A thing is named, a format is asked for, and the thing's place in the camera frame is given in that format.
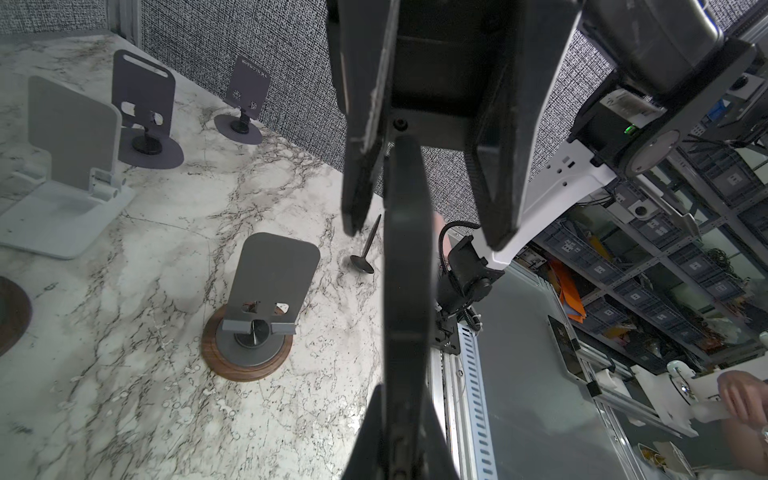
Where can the grey round stand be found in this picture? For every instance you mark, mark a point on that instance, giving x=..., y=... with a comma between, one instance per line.
x=247, y=92
x=144, y=93

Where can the white phone stand right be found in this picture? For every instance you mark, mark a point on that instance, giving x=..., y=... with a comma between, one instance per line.
x=80, y=193

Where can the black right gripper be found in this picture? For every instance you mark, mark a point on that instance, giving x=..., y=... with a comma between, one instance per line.
x=479, y=68

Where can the black ladle spoon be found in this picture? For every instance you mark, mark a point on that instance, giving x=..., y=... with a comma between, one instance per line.
x=360, y=262

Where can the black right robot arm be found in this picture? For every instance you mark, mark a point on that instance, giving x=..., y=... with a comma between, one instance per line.
x=670, y=63

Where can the grey round stand far right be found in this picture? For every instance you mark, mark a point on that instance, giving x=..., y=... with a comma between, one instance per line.
x=247, y=92

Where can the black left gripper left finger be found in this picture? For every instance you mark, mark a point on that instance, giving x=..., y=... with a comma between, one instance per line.
x=365, y=460

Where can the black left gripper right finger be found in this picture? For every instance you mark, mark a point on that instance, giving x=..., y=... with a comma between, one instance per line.
x=436, y=460

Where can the grey wood-base stand rear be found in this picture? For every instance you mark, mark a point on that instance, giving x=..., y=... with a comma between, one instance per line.
x=16, y=314

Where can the person's bare hand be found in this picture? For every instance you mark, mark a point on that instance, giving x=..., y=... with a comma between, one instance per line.
x=745, y=397

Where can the grey storage shelf bins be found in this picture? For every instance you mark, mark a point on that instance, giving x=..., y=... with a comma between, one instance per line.
x=655, y=291

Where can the empty grey wood-base stand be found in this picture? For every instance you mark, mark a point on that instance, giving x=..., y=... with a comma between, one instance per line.
x=251, y=336

